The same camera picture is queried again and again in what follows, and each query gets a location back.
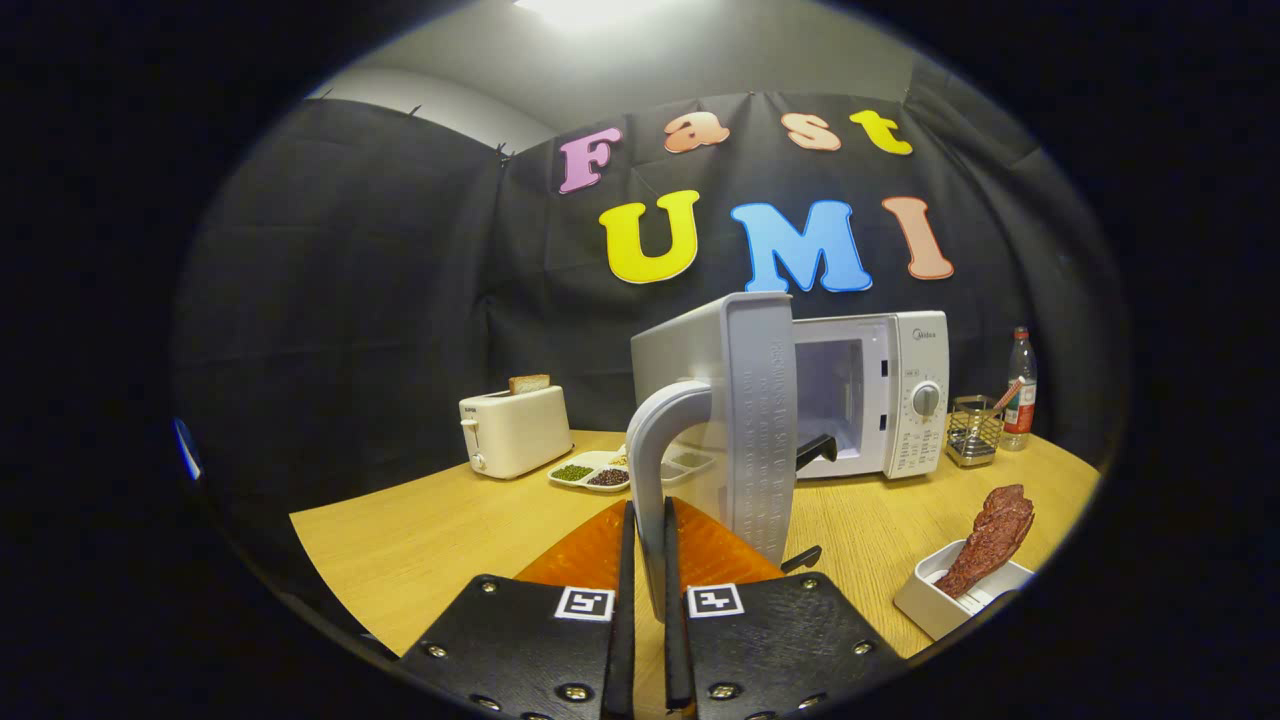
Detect metal mesh holder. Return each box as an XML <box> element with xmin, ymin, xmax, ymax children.
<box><xmin>945</xmin><ymin>395</ymin><xmax>1005</xmax><ymax>469</ymax></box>

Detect white bread toaster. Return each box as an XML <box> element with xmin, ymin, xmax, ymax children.
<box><xmin>459</xmin><ymin>385</ymin><xmax>575</xmax><ymax>481</ymax></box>

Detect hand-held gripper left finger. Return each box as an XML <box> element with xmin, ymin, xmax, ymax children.
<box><xmin>395</xmin><ymin>500</ymin><xmax>638</xmax><ymax>720</ymax></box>

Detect white divided dish with beans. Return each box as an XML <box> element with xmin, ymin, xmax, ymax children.
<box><xmin>548</xmin><ymin>445</ymin><xmax>717</xmax><ymax>494</ymax></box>

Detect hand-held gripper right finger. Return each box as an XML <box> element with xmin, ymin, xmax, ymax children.
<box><xmin>663</xmin><ymin>497</ymin><xmax>906</xmax><ymax>720</ymax></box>

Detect white toaster oven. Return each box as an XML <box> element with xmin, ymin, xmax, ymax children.
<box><xmin>627</xmin><ymin>291</ymin><xmax>951</xmax><ymax>626</ymax></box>

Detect clear plastic bottle red label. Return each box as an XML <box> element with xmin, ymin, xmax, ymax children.
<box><xmin>1003</xmin><ymin>326</ymin><xmax>1038</xmax><ymax>452</ymax></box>

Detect small white rectangular tray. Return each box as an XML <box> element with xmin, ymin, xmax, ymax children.
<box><xmin>893</xmin><ymin>540</ymin><xmax>1035</xmax><ymax>642</ymax></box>

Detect brown meat piece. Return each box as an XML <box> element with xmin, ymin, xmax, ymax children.
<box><xmin>934</xmin><ymin>484</ymin><xmax>1036</xmax><ymax>599</ymax></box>

